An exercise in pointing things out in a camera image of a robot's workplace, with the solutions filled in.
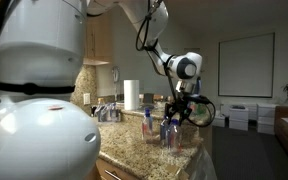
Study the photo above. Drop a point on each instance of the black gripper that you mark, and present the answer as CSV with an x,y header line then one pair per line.
x,y
182,104

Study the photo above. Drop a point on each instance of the clear water bottle blue cap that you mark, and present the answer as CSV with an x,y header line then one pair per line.
x,y
164,125

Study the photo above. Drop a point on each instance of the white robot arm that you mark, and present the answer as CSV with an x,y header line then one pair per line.
x,y
43,136

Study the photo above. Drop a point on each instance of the water bottle with red label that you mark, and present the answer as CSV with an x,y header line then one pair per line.
x,y
147,125

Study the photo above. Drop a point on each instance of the clear plastic bag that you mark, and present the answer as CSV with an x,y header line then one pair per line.
x,y
201,166

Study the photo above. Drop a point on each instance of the pack of bottles on counter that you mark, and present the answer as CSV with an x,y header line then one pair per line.
x,y
107,112

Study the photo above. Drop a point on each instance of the white paper towel roll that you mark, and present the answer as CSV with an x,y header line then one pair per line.
x,y
131,94

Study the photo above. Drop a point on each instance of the wall outlet plate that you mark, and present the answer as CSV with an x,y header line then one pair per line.
x,y
86,98

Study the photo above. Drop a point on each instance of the metal drawer handle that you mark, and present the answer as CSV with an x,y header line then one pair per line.
x,y
112,175

